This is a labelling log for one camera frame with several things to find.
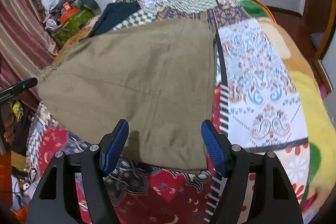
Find maroon striped curtain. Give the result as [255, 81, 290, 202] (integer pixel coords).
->
[1, 0, 58, 89]

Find person's hand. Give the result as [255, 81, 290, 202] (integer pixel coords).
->
[3, 114, 15, 144]

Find patchwork patterned bedsheet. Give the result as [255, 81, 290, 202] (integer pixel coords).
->
[35, 0, 295, 223]

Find dark navy folded garment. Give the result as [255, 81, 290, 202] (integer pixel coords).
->
[87, 1, 140, 38]

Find brown wooden door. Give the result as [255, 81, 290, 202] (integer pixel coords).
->
[303, 0, 335, 93]

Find olive green pants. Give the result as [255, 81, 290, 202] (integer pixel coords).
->
[38, 18, 216, 172]

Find yellow green fleece blanket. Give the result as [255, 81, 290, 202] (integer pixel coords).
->
[217, 0, 336, 217]

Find orange box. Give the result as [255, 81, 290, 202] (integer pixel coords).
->
[59, 7, 79, 24]

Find green patterned bag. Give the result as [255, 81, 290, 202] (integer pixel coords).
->
[49, 8, 94, 49]

